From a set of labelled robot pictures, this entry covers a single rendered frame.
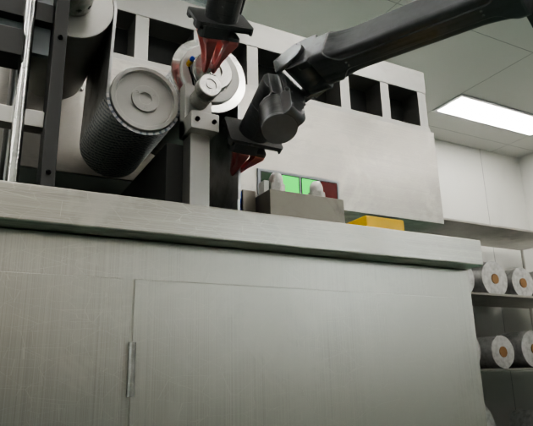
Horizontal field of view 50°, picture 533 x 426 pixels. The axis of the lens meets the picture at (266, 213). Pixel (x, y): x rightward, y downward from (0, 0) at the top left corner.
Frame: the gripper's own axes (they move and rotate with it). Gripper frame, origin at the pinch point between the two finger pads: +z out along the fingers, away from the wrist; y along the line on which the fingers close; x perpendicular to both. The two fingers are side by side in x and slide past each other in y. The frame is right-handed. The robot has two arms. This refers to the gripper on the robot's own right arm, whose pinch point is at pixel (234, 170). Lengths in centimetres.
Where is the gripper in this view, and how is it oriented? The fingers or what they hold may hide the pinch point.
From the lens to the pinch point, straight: 105.6
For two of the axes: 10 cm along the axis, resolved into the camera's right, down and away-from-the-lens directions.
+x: -2.4, -7.2, 6.5
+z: -4.0, 6.9, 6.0
